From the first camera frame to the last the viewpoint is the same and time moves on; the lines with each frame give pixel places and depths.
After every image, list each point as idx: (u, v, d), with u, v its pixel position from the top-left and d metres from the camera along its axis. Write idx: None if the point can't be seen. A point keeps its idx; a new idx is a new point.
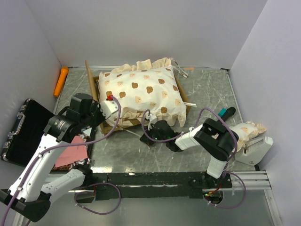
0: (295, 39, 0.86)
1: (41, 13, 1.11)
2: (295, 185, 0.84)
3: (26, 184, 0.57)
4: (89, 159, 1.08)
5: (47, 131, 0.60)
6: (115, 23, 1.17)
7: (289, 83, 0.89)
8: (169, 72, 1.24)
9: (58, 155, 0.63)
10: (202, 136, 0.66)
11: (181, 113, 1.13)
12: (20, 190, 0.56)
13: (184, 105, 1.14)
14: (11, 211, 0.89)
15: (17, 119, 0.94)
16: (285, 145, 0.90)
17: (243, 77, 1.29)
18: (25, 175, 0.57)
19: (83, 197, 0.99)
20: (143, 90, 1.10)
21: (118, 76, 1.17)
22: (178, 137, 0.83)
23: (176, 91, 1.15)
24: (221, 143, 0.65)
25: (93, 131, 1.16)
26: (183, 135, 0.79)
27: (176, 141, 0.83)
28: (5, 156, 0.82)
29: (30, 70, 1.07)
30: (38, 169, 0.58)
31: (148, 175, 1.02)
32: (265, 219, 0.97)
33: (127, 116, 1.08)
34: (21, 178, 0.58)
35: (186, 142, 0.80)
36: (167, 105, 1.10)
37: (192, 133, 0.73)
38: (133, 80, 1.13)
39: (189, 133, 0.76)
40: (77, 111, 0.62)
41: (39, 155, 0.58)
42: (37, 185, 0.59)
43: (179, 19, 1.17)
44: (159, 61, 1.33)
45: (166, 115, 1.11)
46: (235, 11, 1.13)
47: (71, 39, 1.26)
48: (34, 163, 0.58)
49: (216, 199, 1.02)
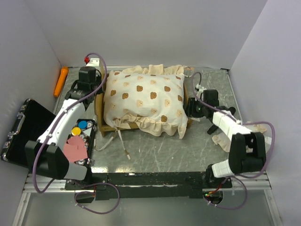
0: (295, 39, 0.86)
1: (41, 14, 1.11)
2: (296, 186, 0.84)
3: (56, 133, 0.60)
4: (89, 159, 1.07)
5: (68, 97, 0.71)
6: (115, 23, 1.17)
7: (290, 84, 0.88)
8: (179, 81, 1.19)
9: (77, 116, 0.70)
10: (241, 144, 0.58)
11: (180, 125, 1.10)
12: (50, 137, 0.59)
13: (186, 117, 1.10)
14: (11, 211, 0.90)
15: (17, 120, 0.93)
16: (285, 145, 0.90)
17: (243, 77, 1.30)
18: (53, 124, 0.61)
19: (83, 197, 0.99)
20: (146, 94, 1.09)
21: (126, 76, 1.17)
22: (221, 113, 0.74)
23: (180, 101, 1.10)
24: (246, 159, 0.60)
25: (93, 131, 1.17)
26: (226, 118, 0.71)
27: (216, 114, 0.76)
28: (5, 156, 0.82)
29: (31, 70, 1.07)
30: (65, 120, 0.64)
31: (148, 175, 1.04)
32: (265, 219, 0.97)
33: (127, 118, 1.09)
34: (49, 129, 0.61)
35: (222, 124, 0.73)
36: (168, 114, 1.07)
37: (233, 128, 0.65)
38: (140, 82, 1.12)
39: (233, 124, 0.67)
40: (87, 81, 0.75)
41: (65, 109, 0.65)
42: (63, 138, 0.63)
43: (179, 19, 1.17)
44: (172, 69, 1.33)
45: (165, 125, 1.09)
46: (235, 11, 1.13)
47: (71, 40, 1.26)
48: (60, 116, 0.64)
49: (216, 199, 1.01)
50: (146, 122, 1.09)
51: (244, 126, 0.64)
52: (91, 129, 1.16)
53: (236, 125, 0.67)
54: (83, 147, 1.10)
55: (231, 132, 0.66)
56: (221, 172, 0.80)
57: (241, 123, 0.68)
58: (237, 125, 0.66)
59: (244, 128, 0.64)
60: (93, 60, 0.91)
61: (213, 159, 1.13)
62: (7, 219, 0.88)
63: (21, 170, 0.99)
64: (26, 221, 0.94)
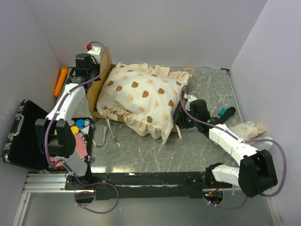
0: (295, 39, 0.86)
1: (41, 14, 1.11)
2: (296, 186, 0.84)
3: (62, 111, 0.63)
4: (89, 157, 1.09)
5: (69, 82, 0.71)
6: (115, 23, 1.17)
7: (289, 84, 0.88)
8: (177, 87, 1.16)
9: (79, 99, 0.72)
10: (251, 169, 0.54)
11: (164, 130, 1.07)
12: (58, 114, 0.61)
13: (172, 124, 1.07)
14: (11, 211, 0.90)
15: (16, 121, 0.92)
16: (285, 145, 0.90)
17: (243, 76, 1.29)
18: (59, 103, 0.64)
19: (83, 197, 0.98)
20: (139, 90, 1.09)
21: (129, 70, 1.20)
22: (218, 130, 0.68)
23: (170, 107, 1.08)
24: (258, 181, 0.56)
25: (91, 128, 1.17)
26: (225, 136, 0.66)
27: (212, 130, 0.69)
28: (7, 157, 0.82)
29: (30, 70, 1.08)
30: (69, 100, 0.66)
31: (148, 175, 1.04)
32: (265, 219, 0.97)
33: (116, 109, 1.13)
34: (55, 108, 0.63)
35: (221, 141, 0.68)
36: (154, 115, 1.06)
37: (238, 149, 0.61)
38: (137, 78, 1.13)
39: (235, 142, 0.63)
40: (84, 68, 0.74)
41: (68, 91, 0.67)
42: (68, 117, 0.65)
43: (179, 19, 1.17)
44: (178, 73, 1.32)
45: (150, 125, 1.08)
46: (234, 11, 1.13)
47: (71, 39, 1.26)
48: (64, 97, 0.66)
49: (216, 199, 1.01)
50: (133, 118, 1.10)
51: (249, 147, 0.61)
52: (89, 127, 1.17)
53: (239, 143, 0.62)
54: (83, 145, 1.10)
55: (234, 152, 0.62)
56: (224, 179, 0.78)
57: (244, 141, 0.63)
58: (241, 144, 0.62)
59: (249, 148, 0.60)
60: (95, 49, 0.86)
61: (213, 159, 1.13)
62: (7, 219, 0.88)
63: (21, 170, 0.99)
64: (26, 221, 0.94)
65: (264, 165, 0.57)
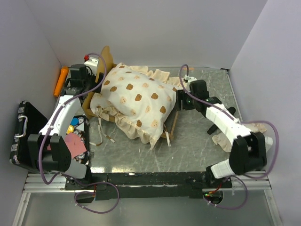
0: (295, 39, 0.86)
1: (41, 14, 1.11)
2: (296, 187, 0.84)
3: (56, 125, 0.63)
4: (89, 152, 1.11)
5: (64, 93, 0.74)
6: (115, 23, 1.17)
7: (289, 84, 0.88)
8: (172, 93, 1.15)
9: (75, 110, 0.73)
10: (243, 148, 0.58)
11: (152, 136, 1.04)
12: (51, 128, 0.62)
13: (161, 131, 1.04)
14: (11, 211, 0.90)
15: (19, 122, 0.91)
16: (285, 146, 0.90)
17: (243, 77, 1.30)
18: (54, 117, 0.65)
19: (83, 197, 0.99)
20: (133, 93, 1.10)
21: (128, 71, 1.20)
22: (215, 109, 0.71)
23: (162, 113, 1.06)
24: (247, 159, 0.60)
25: (86, 125, 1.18)
26: (222, 115, 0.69)
27: (209, 109, 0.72)
28: (17, 158, 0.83)
29: (31, 70, 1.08)
30: (64, 114, 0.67)
31: (148, 175, 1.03)
32: (265, 219, 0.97)
33: (108, 110, 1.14)
34: (49, 123, 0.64)
35: (217, 120, 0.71)
36: (143, 119, 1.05)
37: (233, 128, 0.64)
38: (133, 81, 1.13)
39: (232, 122, 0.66)
40: (79, 79, 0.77)
41: (63, 104, 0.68)
42: (63, 130, 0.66)
43: (178, 20, 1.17)
44: (177, 79, 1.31)
45: (139, 130, 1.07)
46: (234, 12, 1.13)
47: (71, 39, 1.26)
48: (59, 110, 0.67)
49: (216, 199, 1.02)
50: (123, 120, 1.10)
51: (243, 128, 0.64)
52: (83, 125, 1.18)
53: (235, 124, 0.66)
54: (80, 142, 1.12)
55: (229, 132, 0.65)
56: (221, 173, 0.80)
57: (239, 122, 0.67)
58: (235, 125, 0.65)
59: (244, 129, 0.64)
60: (92, 60, 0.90)
61: (213, 159, 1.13)
62: (7, 219, 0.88)
63: (21, 170, 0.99)
64: (26, 220, 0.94)
65: (255, 144, 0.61)
